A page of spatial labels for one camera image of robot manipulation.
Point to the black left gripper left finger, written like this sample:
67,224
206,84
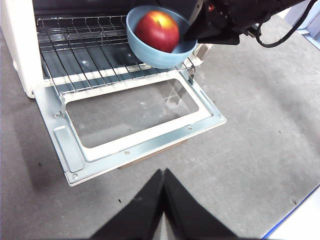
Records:
142,215

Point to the cream Toshiba toaster oven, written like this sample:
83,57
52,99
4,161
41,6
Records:
17,50

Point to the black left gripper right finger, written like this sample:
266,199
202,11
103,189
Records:
187,215

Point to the red apple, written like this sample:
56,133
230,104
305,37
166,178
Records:
157,32

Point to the glass oven door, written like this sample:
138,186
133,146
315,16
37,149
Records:
70,150

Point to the blue bowl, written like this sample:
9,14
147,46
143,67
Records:
155,58

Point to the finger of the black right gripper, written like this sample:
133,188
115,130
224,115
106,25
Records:
225,38
207,22

